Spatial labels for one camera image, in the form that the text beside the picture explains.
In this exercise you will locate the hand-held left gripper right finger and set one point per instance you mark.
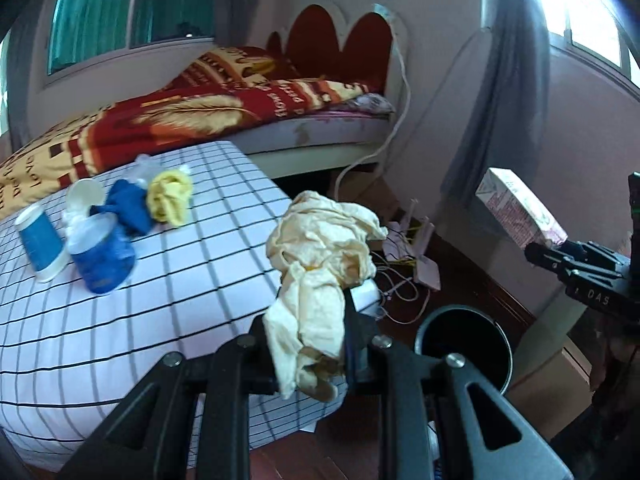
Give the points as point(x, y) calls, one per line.
point(361, 332)

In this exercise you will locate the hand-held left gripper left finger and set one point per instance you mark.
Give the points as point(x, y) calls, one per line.
point(235, 375)

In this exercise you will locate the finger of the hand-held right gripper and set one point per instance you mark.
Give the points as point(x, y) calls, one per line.
point(600, 292)
point(600, 260)

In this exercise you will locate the cream cloth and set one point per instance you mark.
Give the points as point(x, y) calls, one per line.
point(320, 245)

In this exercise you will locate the pink and white carton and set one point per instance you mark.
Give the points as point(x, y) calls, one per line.
point(515, 210)

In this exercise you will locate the black trash bin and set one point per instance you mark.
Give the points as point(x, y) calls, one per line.
point(492, 355)

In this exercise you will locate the blue knitted cloth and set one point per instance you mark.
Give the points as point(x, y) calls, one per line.
point(127, 207)

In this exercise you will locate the white power strip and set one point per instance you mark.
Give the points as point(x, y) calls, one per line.
point(367, 296)

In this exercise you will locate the white router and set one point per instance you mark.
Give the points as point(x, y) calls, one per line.
point(425, 270)

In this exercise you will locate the open cardboard box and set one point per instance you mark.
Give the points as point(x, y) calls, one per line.
point(372, 195)

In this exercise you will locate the crushed blue paper cup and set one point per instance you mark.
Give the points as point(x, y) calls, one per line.
point(102, 260)

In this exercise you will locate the yellow crumpled cloth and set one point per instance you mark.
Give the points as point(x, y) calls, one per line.
point(170, 200)

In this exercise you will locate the grey mattress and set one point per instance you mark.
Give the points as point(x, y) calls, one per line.
point(320, 127)

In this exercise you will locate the glass window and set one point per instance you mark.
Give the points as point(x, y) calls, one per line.
point(130, 10)
point(590, 15)

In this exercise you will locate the grey patterned pillow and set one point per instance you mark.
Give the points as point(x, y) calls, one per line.
point(372, 103)

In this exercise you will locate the white paper cup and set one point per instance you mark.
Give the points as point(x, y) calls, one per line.
point(85, 197)

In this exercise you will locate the bed with red headboard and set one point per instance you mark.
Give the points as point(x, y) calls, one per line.
point(190, 105)

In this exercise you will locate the red padded headboard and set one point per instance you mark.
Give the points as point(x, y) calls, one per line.
point(325, 45)

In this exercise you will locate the white bed frame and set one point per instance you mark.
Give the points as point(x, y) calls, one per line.
point(310, 160)

